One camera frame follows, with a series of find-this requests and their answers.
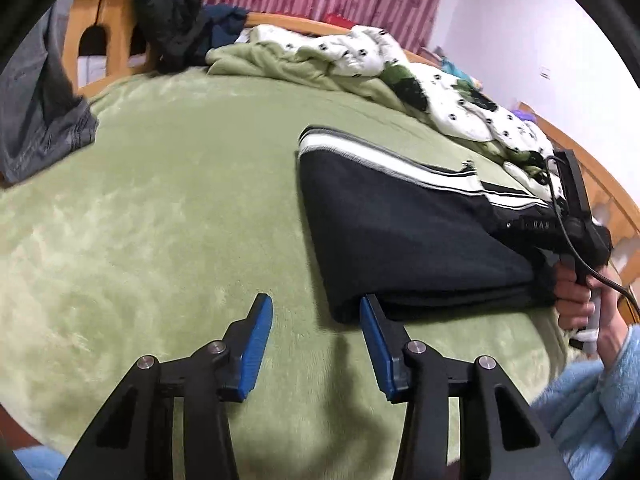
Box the black pants with white stripes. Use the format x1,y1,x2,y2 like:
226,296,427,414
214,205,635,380
297,126,554,324

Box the person's right hand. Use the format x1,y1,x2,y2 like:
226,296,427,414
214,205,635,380
554,261,628,368

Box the light blue fleece sleeve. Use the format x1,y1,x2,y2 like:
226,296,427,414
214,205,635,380
532,325,639,479

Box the green plush bed blanket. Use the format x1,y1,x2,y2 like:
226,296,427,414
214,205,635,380
0,66,576,480

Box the red box by curtain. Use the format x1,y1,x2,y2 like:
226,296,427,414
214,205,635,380
322,12,356,29

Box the grey denim jeans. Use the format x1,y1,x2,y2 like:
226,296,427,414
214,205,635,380
1,0,98,185

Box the dark blue garment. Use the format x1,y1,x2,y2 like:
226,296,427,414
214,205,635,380
203,3,248,52

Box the black garment on headboard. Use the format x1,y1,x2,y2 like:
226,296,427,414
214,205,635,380
132,0,212,73

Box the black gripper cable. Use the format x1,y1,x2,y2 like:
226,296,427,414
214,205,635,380
543,155,640,311

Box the wooden bed frame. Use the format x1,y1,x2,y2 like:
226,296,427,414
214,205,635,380
63,0,639,295

